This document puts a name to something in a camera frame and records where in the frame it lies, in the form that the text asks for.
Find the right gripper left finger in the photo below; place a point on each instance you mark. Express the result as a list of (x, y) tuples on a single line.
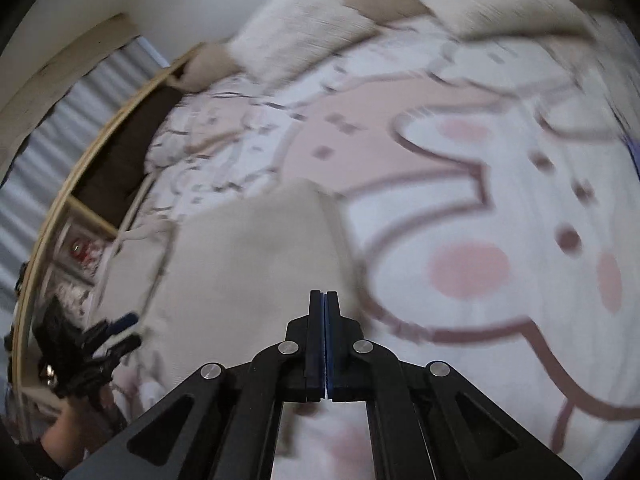
[(221, 423)]

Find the beige waffle pants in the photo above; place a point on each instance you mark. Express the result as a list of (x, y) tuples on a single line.
[(238, 273)]

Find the small white fluffy pillow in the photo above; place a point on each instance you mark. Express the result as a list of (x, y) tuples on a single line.
[(481, 19)]

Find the grey window curtain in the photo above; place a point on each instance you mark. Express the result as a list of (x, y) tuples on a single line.
[(54, 147)]

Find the red doll display case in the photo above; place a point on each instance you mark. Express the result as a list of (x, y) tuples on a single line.
[(83, 253)]

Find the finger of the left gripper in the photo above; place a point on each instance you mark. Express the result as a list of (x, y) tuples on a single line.
[(120, 349), (117, 326)]

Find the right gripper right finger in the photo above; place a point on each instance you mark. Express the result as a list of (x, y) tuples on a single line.
[(427, 422)]

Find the beige curtain valance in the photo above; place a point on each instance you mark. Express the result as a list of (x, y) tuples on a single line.
[(29, 105)]

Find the bear print bed cover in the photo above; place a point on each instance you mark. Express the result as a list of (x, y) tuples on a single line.
[(489, 200)]

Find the folded beige waffle garment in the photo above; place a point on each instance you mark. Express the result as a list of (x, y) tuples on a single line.
[(133, 271)]

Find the person's left hand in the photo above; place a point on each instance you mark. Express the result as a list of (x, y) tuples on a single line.
[(79, 429)]

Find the large white fluffy pillow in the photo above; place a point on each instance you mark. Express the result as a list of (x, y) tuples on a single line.
[(284, 38)]

